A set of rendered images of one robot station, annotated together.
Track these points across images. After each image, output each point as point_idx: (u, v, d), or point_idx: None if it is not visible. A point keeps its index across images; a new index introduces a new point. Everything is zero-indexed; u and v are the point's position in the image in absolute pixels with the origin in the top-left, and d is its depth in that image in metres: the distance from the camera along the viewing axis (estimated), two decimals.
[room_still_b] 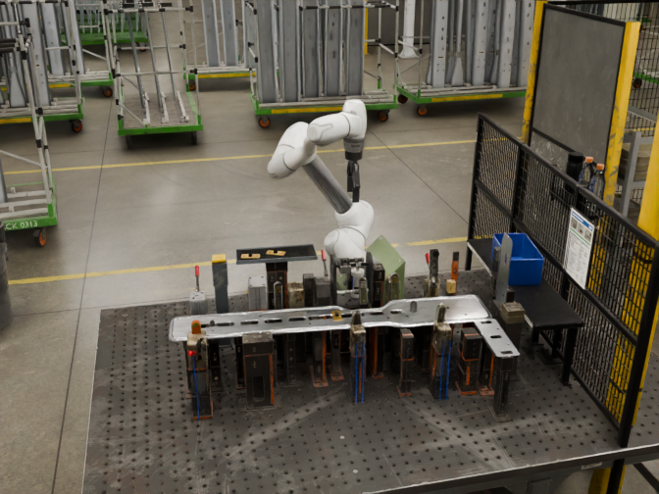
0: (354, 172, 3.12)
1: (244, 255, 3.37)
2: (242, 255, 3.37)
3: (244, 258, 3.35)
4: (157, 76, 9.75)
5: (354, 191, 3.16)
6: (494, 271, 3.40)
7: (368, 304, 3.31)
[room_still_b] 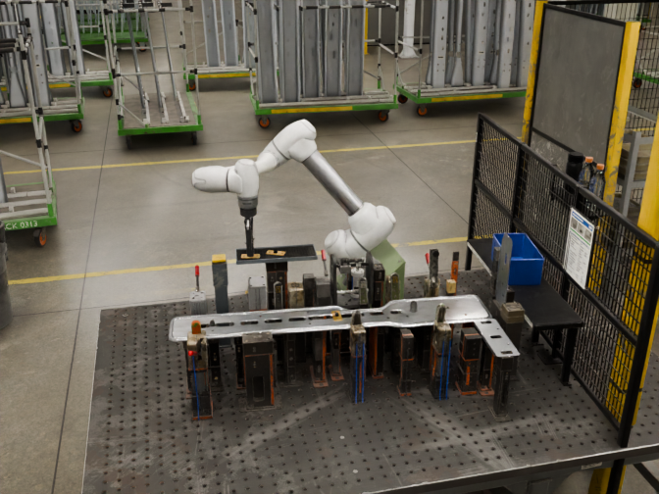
0: (246, 231, 3.25)
1: (244, 255, 3.37)
2: (242, 255, 3.37)
3: (244, 258, 3.35)
4: (157, 76, 9.75)
5: (248, 246, 3.33)
6: (494, 271, 3.40)
7: (368, 304, 3.31)
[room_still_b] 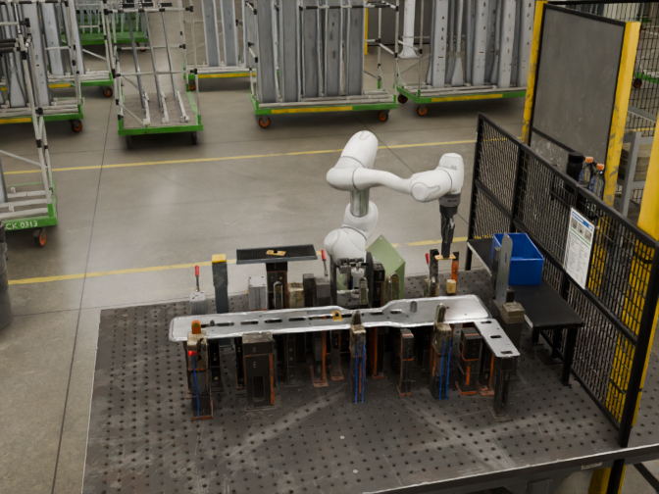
0: (449, 230, 3.04)
1: (437, 256, 3.15)
2: (436, 256, 3.15)
3: (440, 259, 3.13)
4: (157, 76, 9.75)
5: (445, 246, 3.11)
6: (494, 271, 3.40)
7: (368, 304, 3.31)
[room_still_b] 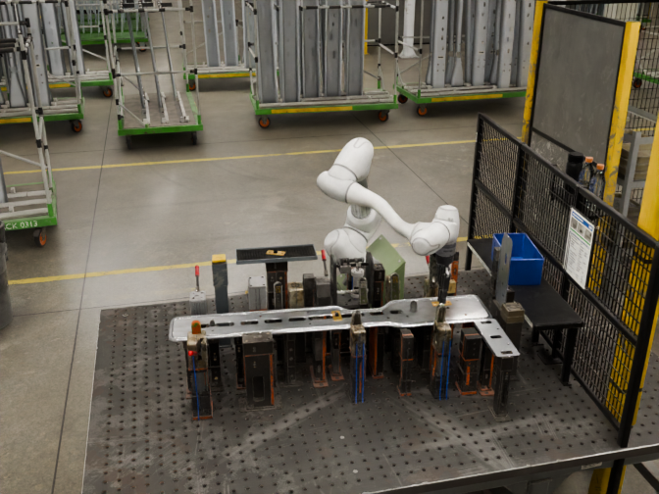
0: (445, 278, 3.13)
1: (434, 302, 3.24)
2: (432, 303, 3.24)
3: (436, 306, 3.22)
4: (157, 76, 9.75)
5: (441, 293, 3.20)
6: (494, 271, 3.40)
7: (368, 304, 3.31)
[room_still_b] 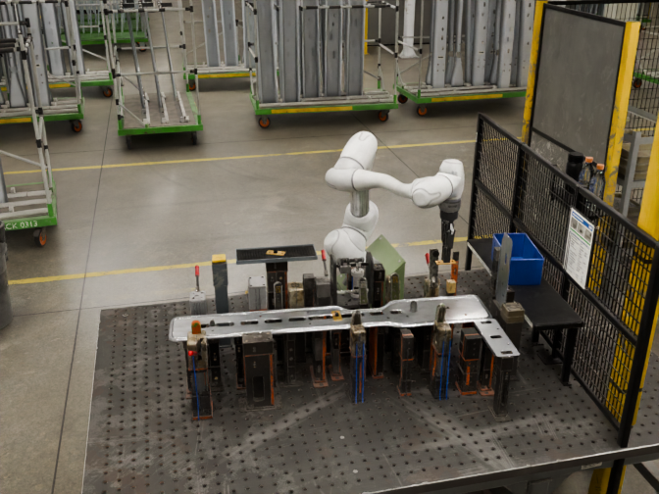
0: (449, 235, 3.05)
1: (437, 261, 3.16)
2: (436, 262, 3.16)
3: (440, 264, 3.14)
4: (157, 76, 9.75)
5: (445, 251, 3.12)
6: (494, 271, 3.40)
7: (368, 304, 3.31)
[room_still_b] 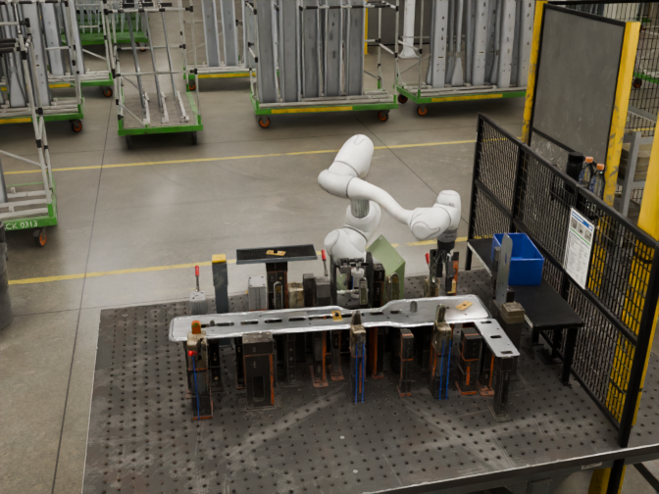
0: (448, 262, 3.08)
1: (466, 302, 3.28)
2: (468, 302, 3.28)
3: (471, 305, 3.26)
4: (157, 76, 9.75)
5: (447, 280, 3.11)
6: (494, 271, 3.40)
7: (368, 304, 3.31)
